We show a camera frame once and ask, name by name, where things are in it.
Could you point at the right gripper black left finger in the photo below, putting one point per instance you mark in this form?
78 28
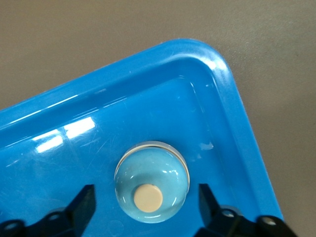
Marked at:
79 212

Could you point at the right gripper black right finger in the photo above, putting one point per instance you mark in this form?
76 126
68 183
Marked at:
212 222

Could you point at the light blue desk bell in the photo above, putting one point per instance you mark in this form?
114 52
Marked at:
153 170

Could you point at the blue plastic tray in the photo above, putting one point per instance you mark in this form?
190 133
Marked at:
74 172

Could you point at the brown table mat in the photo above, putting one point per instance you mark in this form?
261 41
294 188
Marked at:
74 37

